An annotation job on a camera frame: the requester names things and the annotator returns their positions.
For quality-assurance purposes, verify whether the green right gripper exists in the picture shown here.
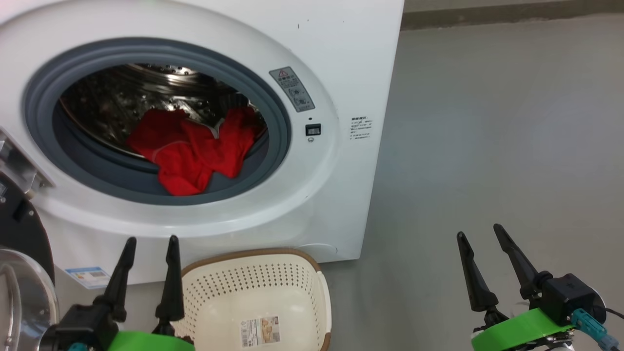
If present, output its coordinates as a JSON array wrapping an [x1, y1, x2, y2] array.
[[456, 223, 576, 351]]

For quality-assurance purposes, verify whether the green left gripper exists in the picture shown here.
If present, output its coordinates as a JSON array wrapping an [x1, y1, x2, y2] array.
[[95, 235, 195, 351]]

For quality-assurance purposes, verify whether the black round glass washer door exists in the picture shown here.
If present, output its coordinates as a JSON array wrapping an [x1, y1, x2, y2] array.
[[0, 127, 60, 351]]

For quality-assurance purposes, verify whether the red garment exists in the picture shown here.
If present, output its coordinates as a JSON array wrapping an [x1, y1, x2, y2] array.
[[126, 107, 268, 196]]

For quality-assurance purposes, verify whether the cream basket with brown rim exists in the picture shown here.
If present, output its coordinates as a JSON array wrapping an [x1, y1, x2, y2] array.
[[171, 248, 332, 351]]

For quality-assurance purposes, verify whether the printed food package label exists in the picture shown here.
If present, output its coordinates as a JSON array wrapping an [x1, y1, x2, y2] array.
[[240, 316, 281, 348]]

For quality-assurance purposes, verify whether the white front-load washing machine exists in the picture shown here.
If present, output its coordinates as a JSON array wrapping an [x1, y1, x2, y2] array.
[[0, 0, 405, 286]]

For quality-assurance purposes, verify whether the blue energy label sticker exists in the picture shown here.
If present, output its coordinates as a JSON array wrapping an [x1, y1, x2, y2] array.
[[65, 266, 112, 290]]

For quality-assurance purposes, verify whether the grey warning sticker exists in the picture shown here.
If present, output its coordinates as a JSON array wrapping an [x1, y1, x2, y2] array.
[[269, 67, 315, 113]]

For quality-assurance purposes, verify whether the teal right camera connector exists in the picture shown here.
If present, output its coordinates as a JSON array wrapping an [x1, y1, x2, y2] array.
[[570, 308, 622, 351]]

